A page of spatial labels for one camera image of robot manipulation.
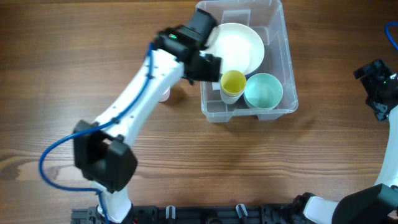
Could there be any yellow cup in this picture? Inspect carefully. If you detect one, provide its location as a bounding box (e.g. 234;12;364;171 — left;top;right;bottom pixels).
220;70;247;96

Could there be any cream cup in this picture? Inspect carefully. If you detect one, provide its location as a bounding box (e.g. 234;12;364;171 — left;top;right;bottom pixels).
220;90;243;105

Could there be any cream bowl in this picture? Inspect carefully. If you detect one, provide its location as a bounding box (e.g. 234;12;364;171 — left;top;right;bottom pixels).
204;23;265;75

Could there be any mint green bowl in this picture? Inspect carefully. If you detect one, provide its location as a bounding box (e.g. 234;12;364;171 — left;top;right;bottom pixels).
243;73;284;110

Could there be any clear plastic storage container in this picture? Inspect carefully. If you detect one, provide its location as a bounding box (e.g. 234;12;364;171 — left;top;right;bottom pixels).
196;0;299;123

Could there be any dark blue bowl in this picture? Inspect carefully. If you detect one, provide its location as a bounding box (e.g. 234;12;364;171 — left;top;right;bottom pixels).
245;70;257;79

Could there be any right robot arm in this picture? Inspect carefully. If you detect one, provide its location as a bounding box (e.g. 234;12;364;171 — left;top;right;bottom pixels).
292;59;397;223

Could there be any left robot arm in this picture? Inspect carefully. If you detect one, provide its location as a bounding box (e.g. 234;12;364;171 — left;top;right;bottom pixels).
73;25;221;223

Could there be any white label in container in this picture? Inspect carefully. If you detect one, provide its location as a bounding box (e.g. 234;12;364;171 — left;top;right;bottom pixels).
211;82;221;90

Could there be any pink cup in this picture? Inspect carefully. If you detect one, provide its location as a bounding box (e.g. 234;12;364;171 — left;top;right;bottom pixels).
159;87;171;103

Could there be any left blue cable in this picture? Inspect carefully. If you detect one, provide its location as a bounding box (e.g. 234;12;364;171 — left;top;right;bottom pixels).
38;42;156;224

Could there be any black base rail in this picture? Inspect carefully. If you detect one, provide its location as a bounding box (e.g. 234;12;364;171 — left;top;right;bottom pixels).
70;203;312;224

